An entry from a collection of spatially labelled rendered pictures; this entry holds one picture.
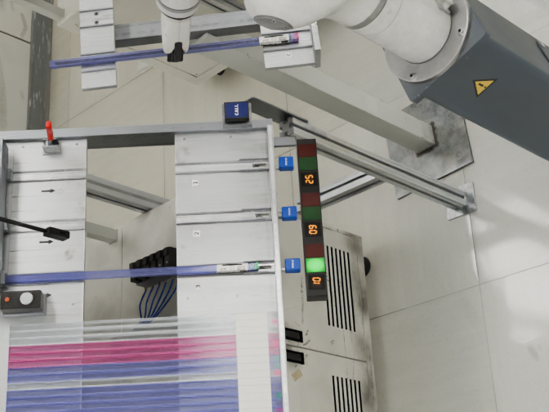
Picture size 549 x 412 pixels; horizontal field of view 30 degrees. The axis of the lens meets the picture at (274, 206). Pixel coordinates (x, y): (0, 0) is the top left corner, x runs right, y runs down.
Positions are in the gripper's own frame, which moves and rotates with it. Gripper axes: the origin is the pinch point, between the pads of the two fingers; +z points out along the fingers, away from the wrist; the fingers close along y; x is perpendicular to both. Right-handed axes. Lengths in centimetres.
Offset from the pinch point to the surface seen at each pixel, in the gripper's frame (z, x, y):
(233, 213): 10.5, 9.9, 32.1
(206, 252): 11.7, 4.1, 39.6
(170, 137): 12.5, -1.3, 13.0
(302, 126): 14.9, 27.4, 9.7
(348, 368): 68, 43, 47
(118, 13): 78, -9, -69
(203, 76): 113, 18, -69
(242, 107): 4.4, 13.1, 11.2
